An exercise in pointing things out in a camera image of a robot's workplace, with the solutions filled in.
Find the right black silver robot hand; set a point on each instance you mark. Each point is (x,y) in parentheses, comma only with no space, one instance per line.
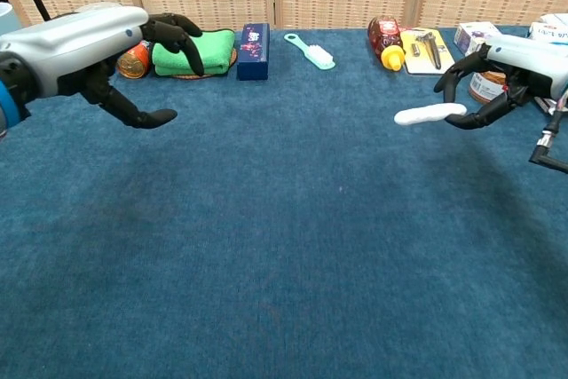
(528,64)

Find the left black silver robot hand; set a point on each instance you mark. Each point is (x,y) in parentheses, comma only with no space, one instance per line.
(75,55)

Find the white oblong object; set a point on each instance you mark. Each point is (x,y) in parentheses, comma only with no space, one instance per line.
(428,113)

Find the white blue milk carton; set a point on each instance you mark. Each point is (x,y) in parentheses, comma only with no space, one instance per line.
(548,33)

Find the round tub with brown contents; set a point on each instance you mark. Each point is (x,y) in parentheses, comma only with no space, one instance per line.
(483,86)

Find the orange drink can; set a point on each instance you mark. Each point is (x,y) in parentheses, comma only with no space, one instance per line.
(133,64)

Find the purple white small carton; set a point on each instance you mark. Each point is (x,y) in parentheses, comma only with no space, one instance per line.
(472,35)

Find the light blue plastic cup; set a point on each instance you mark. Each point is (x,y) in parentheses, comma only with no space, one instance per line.
(8,19)

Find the yellow razor blister pack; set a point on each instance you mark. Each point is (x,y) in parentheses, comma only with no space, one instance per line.
(426,52)

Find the green folded towel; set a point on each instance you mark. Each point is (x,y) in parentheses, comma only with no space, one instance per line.
(217,48)

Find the brown bottle with yellow cap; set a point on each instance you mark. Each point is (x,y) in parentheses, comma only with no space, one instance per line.
(386,39)

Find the dark blue rectangular box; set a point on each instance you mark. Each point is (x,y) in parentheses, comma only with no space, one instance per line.
(254,52)

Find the teal scrubbing brush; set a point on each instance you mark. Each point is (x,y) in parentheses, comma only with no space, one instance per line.
(313,52)

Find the blue felt table mat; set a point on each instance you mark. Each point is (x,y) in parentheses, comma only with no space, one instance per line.
(275,219)

